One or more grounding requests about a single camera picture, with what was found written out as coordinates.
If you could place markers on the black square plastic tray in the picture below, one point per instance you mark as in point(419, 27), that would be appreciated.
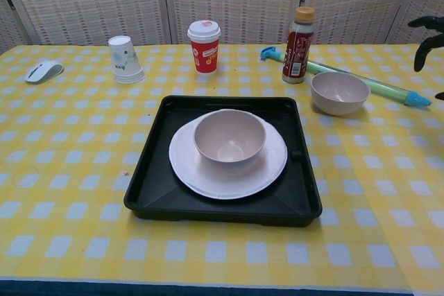
point(222, 211)

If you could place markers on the brown drink bottle yellow cap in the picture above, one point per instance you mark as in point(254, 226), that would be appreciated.
point(298, 53)

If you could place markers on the beige plastic bowl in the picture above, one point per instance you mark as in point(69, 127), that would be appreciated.
point(229, 150)
point(340, 103)

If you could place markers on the dark blue table pad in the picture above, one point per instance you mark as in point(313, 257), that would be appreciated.
point(138, 289)

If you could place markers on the stack of white paper cups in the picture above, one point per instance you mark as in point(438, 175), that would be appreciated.
point(123, 60)

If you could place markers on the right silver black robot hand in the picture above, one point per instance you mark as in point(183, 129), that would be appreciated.
point(433, 24)

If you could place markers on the green and blue water pump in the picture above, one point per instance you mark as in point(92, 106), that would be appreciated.
point(418, 99)

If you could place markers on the white computer mouse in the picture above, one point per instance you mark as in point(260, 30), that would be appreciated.
point(45, 71)

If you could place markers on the red paper cup white lid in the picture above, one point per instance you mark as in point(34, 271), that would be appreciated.
point(206, 57)

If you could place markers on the woven folding screen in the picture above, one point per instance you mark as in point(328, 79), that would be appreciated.
point(86, 5)

